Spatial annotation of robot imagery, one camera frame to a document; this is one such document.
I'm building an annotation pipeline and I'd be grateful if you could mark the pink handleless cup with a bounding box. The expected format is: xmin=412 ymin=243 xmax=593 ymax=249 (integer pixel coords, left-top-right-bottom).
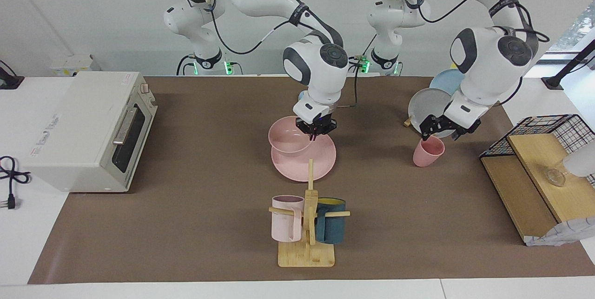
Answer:
xmin=413 ymin=135 xmax=445 ymax=167

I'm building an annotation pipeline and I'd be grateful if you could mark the pink bowl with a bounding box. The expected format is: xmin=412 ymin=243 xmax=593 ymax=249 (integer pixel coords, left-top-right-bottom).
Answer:
xmin=268 ymin=116 xmax=317 ymax=157

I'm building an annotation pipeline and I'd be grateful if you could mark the pink plate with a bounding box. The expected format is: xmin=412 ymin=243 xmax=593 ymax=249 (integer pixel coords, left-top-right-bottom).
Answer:
xmin=271 ymin=132 xmax=337 ymax=182

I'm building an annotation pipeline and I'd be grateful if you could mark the gray plate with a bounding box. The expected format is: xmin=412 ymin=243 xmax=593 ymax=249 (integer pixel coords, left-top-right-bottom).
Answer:
xmin=408 ymin=88 xmax=458 ymax=139

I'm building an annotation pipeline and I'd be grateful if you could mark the light blue plate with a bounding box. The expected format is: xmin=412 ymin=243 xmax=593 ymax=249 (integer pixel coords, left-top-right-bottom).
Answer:
xmin=429 ymin=69 xmax=465 ymax=95

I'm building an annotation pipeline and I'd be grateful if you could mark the wooden stepped shelf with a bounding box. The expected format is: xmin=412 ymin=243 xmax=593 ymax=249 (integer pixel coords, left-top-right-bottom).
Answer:
xmin=480 ymin=133 xmax=595 ymax=244

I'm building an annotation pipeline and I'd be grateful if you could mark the dark teal mug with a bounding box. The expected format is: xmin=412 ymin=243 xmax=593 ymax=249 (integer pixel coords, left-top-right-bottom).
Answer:
xmin=315 ymin=198 xmax=347 ymax=245

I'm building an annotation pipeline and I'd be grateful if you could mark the pale pink mug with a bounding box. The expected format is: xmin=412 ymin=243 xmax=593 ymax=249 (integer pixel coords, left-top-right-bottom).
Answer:
xmin=271 ymin=195 xmax=305 ymax=243

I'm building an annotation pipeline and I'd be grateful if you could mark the clear glass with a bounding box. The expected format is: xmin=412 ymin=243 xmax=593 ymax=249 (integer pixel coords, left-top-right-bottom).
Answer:
xmin=545 ymin=162 xmax=568 ymax=187

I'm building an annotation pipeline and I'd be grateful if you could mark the black angled stand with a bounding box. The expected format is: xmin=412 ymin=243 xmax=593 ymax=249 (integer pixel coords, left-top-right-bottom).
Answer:
xmin=542 ymin=39 xmax=595 ymax=90

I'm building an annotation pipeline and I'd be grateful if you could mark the wooden mug tree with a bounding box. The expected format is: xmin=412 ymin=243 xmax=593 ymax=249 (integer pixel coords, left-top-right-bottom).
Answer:
xmin=269 ymin=159 xmax=350 ymax=268

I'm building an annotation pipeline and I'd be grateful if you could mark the frosted white container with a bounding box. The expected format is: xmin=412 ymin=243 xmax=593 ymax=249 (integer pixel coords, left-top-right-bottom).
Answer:
xmin=562 ymin=141 xmax=595 ymax=178

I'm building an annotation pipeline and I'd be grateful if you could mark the patterned white cloth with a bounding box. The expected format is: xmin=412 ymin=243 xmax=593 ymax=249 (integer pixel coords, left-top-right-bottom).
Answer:
xmin=525 ymin=217 xmax=595 ymax=247

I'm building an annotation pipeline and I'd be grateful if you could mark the brown table mat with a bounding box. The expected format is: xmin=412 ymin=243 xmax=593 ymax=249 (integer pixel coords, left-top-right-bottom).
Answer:
xmin=27 ymin=76 xmax=595 ymax=285

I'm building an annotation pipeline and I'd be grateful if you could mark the white toaster oven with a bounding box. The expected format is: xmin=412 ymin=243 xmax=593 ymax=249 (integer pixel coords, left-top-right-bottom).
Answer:
xmin=23 ymin=71 xmax=159 ymax=193

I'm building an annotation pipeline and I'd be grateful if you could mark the black stand base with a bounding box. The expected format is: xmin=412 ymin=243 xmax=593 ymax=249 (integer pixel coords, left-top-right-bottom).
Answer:
xmin=0 ymin=60 xmax=25 ymax=90

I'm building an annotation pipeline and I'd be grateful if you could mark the black wire basket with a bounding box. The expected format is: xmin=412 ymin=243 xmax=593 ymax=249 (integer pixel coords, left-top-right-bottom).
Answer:
xmin=480 ymin=114 xmax=595 ymax=186

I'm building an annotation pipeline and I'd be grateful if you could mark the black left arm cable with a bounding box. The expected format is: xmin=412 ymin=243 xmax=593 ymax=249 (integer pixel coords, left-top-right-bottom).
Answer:
xmin=393 ymin=0 xmax=551 ymax=44

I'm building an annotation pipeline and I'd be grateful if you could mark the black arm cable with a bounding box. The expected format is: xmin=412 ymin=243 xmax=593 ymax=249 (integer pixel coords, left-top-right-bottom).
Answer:
xmin=186 ymin=0 xmax=359 ymax=106
xmin=393 ymin=0 xmax=551 ymax=44

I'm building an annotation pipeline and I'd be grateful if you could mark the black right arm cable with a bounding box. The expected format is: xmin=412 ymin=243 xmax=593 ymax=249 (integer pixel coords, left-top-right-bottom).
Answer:
xmin=186 ymin=0 xmax=359 ymax=106

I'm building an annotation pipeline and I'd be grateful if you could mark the black power cable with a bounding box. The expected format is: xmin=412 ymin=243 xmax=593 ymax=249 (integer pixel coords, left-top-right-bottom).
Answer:
xmin=0 ymin=156 xmax=31 ymax=210

